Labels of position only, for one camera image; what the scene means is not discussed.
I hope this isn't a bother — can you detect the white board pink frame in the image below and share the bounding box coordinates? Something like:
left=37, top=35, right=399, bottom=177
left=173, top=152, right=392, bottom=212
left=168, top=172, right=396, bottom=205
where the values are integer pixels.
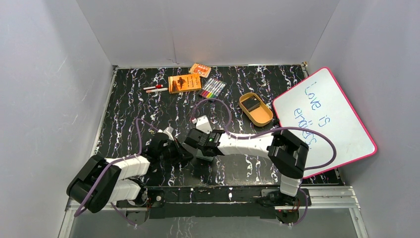
left=272, top=67, right=377, bottom=178

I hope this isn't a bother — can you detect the tan oval tray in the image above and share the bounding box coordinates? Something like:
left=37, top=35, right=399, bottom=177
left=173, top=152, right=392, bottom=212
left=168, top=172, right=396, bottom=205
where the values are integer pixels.
left=239, top=92, right=273, bottom=127

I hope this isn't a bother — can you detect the black credit cards stack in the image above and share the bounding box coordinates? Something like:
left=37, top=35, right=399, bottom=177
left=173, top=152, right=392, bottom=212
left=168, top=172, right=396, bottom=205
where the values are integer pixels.
left=242, top=96, right=261, bottom=112

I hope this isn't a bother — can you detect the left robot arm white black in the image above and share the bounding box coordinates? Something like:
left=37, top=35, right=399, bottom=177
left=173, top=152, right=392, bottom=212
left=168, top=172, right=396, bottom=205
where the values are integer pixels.
left=66, top=131, right=194, bottom=213

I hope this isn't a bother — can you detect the coloured marker pen set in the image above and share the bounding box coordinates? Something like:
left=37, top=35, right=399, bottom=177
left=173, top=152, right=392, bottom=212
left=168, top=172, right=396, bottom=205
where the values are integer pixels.
left=198, top=77, right=226, bottom=99

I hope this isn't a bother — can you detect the small orange card box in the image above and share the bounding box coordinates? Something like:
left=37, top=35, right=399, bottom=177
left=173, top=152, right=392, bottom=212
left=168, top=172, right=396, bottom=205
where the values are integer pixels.
left=189, top=63, right=211, bottom=78

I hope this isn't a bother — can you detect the white marker pen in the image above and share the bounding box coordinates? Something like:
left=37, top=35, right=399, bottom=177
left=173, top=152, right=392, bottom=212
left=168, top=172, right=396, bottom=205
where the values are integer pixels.
left=146, top=88, right=168, bottom=93

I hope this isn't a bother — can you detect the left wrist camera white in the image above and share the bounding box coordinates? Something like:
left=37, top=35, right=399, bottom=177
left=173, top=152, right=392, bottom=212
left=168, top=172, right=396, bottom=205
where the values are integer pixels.
left=158, top=126, right=174, bottom=141

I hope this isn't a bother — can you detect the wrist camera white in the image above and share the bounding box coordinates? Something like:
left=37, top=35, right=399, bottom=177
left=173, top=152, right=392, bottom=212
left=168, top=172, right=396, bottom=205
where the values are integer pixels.
left=158, top=126, right=174, bottom=141
left=192, top=116, right=212, bottom=134

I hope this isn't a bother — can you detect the red capped white marker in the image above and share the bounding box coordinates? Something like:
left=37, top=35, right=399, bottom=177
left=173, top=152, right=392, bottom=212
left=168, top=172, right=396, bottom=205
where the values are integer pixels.
left=143, top=84, right=163, bottom=90

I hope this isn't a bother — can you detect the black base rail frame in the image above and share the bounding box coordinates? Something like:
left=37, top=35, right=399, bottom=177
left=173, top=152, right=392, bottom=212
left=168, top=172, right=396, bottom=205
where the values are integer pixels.
left=116, top=185, right=312, bottom=224

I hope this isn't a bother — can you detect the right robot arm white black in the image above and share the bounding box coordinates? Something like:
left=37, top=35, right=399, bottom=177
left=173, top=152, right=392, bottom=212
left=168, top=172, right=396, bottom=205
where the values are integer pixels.
left=184, top=128, right=309, bottom=205

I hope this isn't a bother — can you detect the green card holder wallet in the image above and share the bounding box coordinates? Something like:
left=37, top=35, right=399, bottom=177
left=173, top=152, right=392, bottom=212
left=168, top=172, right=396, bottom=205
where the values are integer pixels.
left=196, top=149, right=214, bottom=162

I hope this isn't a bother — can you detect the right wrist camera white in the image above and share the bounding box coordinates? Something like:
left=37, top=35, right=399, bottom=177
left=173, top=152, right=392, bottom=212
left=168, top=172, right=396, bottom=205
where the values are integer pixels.
left=192, top=116, right=212, bottom=134

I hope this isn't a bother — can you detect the orange book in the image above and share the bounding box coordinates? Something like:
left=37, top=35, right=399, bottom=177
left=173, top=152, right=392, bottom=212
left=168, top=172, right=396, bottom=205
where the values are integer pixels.
left=168, top=74, right=202, bottom=94

